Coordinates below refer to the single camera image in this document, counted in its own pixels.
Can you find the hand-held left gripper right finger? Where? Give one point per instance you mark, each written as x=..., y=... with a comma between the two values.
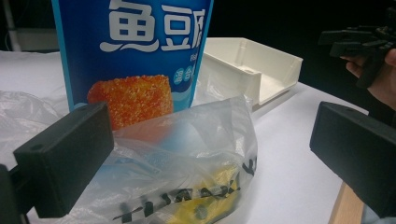
x=358, y=155

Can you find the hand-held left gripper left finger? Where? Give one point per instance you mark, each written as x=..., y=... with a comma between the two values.
x=62, y=161

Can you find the clear plastic bag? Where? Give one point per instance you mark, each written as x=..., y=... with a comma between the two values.
x=174, y=161

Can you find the blue snack packet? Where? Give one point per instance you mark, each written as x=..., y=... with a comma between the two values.
x=130, y=62

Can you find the white plastic tray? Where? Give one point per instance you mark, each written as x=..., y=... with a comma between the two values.
x=249, y=68

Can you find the yellow packet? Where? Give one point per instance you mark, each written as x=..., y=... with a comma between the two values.
x=205, y=202

